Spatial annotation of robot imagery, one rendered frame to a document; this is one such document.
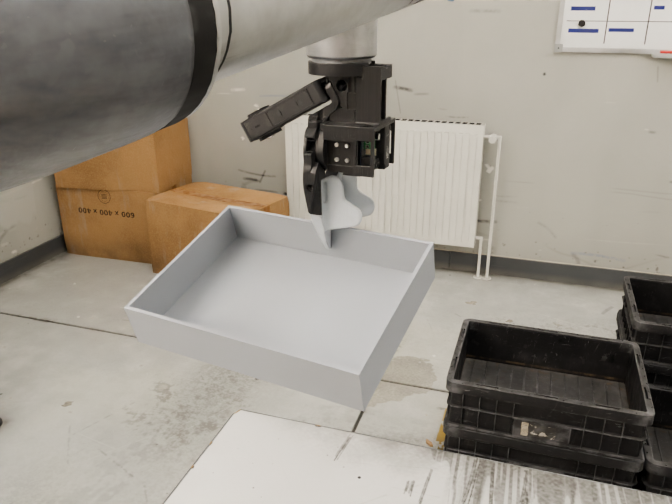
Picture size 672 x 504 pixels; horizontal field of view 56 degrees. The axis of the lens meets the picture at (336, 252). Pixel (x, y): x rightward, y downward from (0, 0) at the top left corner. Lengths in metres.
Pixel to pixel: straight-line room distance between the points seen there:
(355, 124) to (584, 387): 1.08
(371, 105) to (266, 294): 0.24
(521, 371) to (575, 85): 1.81
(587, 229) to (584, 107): 0.59
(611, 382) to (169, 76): 1.50
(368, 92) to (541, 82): 2.51
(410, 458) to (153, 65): 0.82
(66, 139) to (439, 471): 0.82
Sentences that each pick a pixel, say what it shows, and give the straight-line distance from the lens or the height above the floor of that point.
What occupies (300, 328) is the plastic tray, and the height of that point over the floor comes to 1.01.
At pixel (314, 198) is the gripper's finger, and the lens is 0.70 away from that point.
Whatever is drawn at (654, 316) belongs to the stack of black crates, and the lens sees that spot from 2.03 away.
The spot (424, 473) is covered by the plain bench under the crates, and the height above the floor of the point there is 0.70.
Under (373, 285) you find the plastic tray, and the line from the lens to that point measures 0.72.
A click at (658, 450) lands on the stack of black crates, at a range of 1.67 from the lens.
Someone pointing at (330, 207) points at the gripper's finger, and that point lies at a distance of 0.71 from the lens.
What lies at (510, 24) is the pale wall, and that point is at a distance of 3.15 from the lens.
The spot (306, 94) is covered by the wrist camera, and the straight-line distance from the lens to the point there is 0.70.
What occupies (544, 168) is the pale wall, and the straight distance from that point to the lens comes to 3.23.
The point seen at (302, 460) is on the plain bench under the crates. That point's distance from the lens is 0.98.
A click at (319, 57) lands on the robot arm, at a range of 0.67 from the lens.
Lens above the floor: 1.33
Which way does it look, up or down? 22 degrees down
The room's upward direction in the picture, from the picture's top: straight up
